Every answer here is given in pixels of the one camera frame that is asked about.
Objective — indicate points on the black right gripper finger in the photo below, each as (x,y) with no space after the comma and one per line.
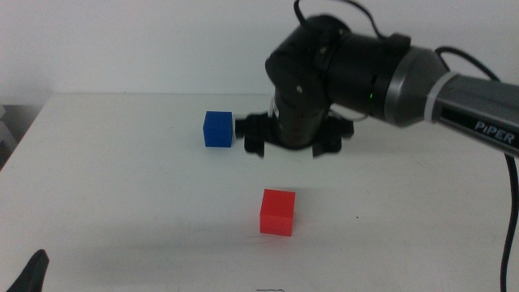
(334,131)
(254,134)

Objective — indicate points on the blue cube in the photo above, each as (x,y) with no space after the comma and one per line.
(218,130)

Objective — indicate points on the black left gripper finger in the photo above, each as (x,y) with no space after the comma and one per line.
(32,276)

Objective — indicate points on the red cube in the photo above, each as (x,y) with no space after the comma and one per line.
(277,213)

